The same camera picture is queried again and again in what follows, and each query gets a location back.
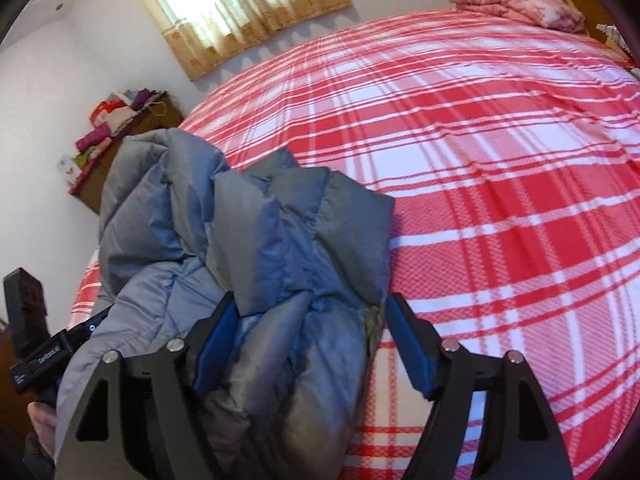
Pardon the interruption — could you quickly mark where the pink floral quilt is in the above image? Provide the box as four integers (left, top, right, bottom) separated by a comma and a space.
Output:
447, 0, 586, 35

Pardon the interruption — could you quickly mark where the white ribbed object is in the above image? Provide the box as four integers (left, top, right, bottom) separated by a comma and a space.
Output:
597, 22, 638, 68

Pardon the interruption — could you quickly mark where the brown wooden desk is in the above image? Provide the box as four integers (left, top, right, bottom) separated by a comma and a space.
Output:
67, 92, 186, 216

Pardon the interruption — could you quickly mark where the grey puffer jacket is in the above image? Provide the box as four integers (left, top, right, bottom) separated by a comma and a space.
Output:
52, 127, 397, 480

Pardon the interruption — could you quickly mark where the red plaid bed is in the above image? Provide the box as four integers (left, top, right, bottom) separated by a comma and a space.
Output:
67, 7, 640, 480

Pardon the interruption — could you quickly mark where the beige patterned curtain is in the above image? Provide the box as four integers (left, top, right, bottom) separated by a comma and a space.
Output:
116, 0, 352, 82

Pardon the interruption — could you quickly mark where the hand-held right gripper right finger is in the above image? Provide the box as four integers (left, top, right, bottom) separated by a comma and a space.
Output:
384, 292, 576, 480

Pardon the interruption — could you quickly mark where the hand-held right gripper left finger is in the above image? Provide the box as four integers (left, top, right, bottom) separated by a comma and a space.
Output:
54, 290, 241, 480

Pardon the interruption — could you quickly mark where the pale pink folded cloth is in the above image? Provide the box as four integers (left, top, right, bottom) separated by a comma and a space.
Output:
105, 107, 136, 133

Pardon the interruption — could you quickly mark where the person's left forearm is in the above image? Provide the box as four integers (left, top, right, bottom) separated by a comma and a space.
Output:
15, 432, 56, 480

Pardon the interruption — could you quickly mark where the person's left hand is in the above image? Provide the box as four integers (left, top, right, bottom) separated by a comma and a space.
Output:
27, 400, 58, 453

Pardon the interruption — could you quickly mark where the white printed box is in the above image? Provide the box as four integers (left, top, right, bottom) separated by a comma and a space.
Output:
56, 155, 81, 186

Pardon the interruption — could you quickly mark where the purple folded cloth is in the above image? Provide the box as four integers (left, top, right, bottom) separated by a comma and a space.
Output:
132, 89, 166, 108

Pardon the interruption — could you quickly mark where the magenta folded cloth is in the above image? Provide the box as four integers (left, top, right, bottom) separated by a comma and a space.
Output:
75, 127, 112, 153

